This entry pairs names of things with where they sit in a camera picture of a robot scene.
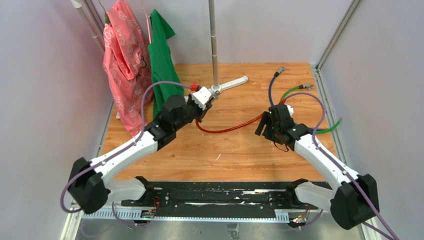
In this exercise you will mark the green t-shirt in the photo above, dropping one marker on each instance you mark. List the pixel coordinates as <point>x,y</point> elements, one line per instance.
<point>162,67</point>

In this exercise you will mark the aluminium frame rail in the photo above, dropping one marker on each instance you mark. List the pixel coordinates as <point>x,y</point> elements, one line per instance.
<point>115,222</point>

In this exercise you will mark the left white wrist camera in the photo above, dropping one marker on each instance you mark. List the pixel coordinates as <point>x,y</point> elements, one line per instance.
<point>202,97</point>

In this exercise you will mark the white clothes rack stand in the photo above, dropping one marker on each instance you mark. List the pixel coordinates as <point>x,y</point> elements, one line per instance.
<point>198,39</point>

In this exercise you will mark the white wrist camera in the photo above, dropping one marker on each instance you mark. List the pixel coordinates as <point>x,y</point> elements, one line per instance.
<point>290,109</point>
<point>202,97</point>

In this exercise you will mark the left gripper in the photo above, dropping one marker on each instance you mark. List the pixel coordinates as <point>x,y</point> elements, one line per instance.
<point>202,112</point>

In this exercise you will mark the blue cable lock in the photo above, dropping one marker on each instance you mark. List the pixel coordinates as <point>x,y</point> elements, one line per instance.
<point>306,86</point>

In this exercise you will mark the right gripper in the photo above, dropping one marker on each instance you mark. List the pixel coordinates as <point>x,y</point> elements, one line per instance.
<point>266,120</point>

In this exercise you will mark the pink patterned garment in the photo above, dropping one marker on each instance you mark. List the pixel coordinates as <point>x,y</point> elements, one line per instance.
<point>127,65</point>

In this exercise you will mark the red cable lock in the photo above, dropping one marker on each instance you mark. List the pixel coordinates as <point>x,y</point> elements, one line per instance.
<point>229,129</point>

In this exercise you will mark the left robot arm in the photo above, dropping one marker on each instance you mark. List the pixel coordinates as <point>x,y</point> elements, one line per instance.
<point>91,182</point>

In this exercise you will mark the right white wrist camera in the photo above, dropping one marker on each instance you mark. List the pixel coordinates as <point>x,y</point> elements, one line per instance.
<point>290,109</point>

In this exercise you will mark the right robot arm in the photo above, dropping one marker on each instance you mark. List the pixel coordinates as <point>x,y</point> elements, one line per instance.
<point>351,198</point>

